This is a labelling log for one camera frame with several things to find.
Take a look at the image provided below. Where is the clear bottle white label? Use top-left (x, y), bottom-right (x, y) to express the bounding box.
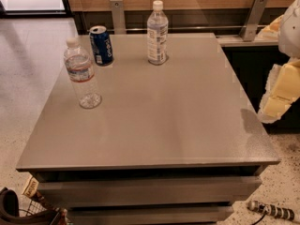
top-left (147, 0), bottom-right (169, 65)

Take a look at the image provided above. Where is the wire basket with items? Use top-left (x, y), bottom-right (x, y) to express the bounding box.
top-left (20, 191), bottom-right (70, 225)

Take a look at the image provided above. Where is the blue Pepsi can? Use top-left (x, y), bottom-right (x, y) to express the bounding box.
top-left (89, 25), bottom-right (113, 67)

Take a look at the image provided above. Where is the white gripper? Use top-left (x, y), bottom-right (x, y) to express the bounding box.
top-left (257, 0), bottom-right (300, 124)

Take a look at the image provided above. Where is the grey drawer cabinet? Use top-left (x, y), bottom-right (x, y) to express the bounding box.
top-left (17, 34), bottom-right (279, 225)

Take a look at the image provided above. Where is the left metal wall bracket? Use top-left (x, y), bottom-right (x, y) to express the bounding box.
top-left (110, 0), bottom-right (127, 35)

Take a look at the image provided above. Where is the black white power strip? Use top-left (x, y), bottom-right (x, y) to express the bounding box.
top-left (247, 201), bottom-right (299, 222)

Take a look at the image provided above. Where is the metal wall bracket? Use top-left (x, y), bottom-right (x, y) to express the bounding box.
top-left (110, 0), bottom-right (127, 35)
top-left (239, 0), bottom-right (268, 42)

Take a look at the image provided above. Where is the tan snack packet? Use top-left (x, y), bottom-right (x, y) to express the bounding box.
top-left (22, 176), bottom-right (39, 198)

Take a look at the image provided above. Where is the clear bottle red-blue label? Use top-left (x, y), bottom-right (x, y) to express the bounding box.
top-left (64, 37), bottom-right (102, 109)

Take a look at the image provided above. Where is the right metal wall bracket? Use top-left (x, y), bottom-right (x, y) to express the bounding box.
top-left (239, 0), bottom-right (268, 42)

